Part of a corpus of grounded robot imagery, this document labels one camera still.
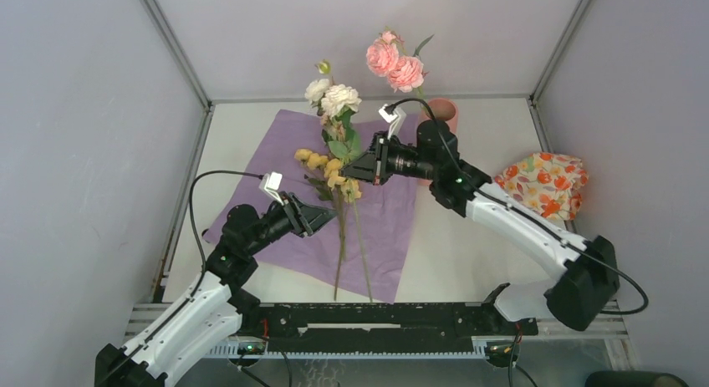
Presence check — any yellow flower bunch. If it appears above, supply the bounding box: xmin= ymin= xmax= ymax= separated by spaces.
xmin=293 ymin=147 xmax=364 ymax=303

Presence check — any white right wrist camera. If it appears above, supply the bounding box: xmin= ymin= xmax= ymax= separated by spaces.
xmin=379 ymin=104 xmax=406 ymax=140

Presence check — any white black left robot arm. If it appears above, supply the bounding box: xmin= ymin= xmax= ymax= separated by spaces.
xmin=94 ymin=192 xmax=336 ymax=386

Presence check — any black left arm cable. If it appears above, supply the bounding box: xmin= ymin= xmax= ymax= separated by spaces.
xmin=94 ymin=170 xmax=266 ymax=387

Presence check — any pink flower stem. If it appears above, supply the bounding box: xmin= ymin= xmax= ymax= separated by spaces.
xmin=365 ymin=27 xmax=435 ymax=99

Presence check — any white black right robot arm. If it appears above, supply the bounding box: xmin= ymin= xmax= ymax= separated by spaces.
xmin=341 ymin=120 xmax=620 ymax=334

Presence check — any white flower stem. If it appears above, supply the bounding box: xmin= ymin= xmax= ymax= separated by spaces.
xmin=294 ymin=59 xmax=374 ymax=303

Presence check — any pink cylindrical vase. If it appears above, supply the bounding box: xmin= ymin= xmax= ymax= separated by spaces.
xmin=415 ymin=98 xmax=459 ymax=186

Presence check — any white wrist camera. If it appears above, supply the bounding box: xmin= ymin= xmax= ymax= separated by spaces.
xmin=379 ymin=104 xmax=406 ymax=140
xmin=259 ymin=171 xmax=283 ymax=206

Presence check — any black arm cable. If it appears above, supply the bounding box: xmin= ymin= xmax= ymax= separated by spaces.
xmin=385 ymin=98 xmax=650 ymax=316
xmin=94 ymin=170 xmax=266 ymax=387

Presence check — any pink purple wrapping paper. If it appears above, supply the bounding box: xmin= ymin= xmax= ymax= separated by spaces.
xmin=203 ymin=109 xmax=417 ymax=303

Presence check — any floral patterned cloth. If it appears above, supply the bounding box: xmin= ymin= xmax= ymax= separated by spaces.
xmin=493 ymin=152 xmax=589 ymax=221

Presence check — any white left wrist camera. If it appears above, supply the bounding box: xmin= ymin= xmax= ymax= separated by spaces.
xmin=259 ymin=171 xmax=283 ymax=206

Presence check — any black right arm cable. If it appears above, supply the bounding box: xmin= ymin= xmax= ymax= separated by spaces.
xmin=385 ymin=98 xmax=650 ymax=316

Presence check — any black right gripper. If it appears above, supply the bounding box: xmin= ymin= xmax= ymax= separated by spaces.
xmin=340 ymin=131 xmax=438 ymax=186

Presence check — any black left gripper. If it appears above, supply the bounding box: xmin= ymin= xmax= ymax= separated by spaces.
xmin=246 ymin=191 xmax=337 ymax=256

